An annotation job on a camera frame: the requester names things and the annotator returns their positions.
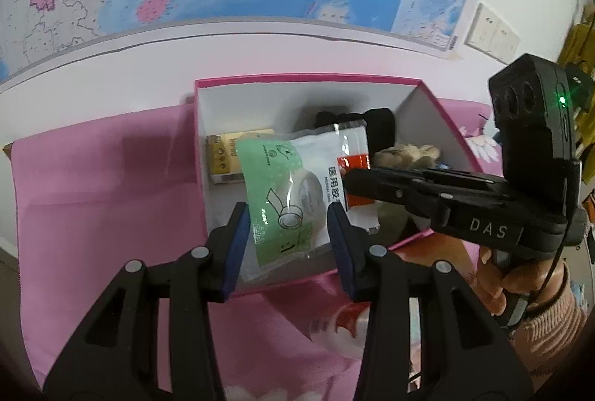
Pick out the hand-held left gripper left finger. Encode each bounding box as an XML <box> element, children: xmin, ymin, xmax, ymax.
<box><xmin>42</xmin><ymin>202</ymin><xmax>253</xmax><ymax>401</ymax></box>

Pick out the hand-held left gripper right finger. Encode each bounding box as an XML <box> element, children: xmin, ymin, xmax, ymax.
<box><xmin>327</xmin><ymin>202</ymin><xmax>534</xmax><ymax>401</ymax></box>

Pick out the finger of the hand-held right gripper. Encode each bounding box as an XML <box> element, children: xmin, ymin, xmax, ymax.
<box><xmin>344</xmin><ymin>167</ymin><xmax>450</xmax><ymax>223</ymax></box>

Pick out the beige plush toy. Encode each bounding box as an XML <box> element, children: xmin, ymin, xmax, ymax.
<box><xmin>373</xmin><ymin>143</ymin><xmax>442</xmax><ymax>170</ymax></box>

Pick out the green and white tape packet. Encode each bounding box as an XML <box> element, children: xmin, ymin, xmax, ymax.
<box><xmin>235</xmin><ymin>124</ymin><xmax>373</xmax><ymax>268</ymax></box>

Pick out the yellow box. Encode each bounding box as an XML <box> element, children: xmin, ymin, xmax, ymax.
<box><xmin>206</xmin><ymin>129</ymin><xmax>275</xmax><ymax>187</ymax></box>

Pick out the pink cardboard box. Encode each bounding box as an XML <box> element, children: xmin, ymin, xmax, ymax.
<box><xmin>193</xmin><ymin>78</ymin><xmax>487</xmax><ymax>300</ymax></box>

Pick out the person's right forearm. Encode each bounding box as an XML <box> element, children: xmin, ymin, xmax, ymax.
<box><xmin>510</xmin><ymin>264</ymin><xmax>594</xmax><ymax>384</ymax></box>

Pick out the person's right hand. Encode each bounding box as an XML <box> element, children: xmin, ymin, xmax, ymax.
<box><xmin>474</xmin><ymin>243</ymin><xmax>570</xmax><ymax>318</ymax></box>

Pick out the green plush toy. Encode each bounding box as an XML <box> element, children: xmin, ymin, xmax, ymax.
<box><xmin>379</xmin><ymin>200</ymin><xmax>421</xmax><ymax>240</ymax></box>

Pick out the black fabric item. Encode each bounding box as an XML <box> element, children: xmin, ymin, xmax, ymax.
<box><xmin>315</xmin><ymin>107</ymin><xmax>397</xmax><ymax>152</ymax></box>

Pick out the yellow garment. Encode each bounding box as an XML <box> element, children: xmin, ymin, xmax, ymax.
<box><xmin>555</xmin><ymin>13</ymin><xmax>595</xmax><ymax>137</ymax></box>

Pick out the pink blanket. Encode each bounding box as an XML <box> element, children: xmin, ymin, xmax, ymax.
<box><xmin>12</xmin><ymin>97</ymin><xmax>595</xmax><ymax>401</ymax></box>

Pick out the white wall socket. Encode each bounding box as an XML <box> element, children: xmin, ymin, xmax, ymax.
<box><xmin>465</xmin><ymin>3</ymin><xmax>501</xmax><ymax>52</ymax></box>
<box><xmin>490</xmin><ymin>17</ymin><xmax>522</xmax><ymax>61</ymax></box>

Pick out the black cable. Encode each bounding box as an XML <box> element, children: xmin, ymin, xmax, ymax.
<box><xmin>529</xmin><ymin>177</ymin><xmax>570</xmax><ymax>310</ymax></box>

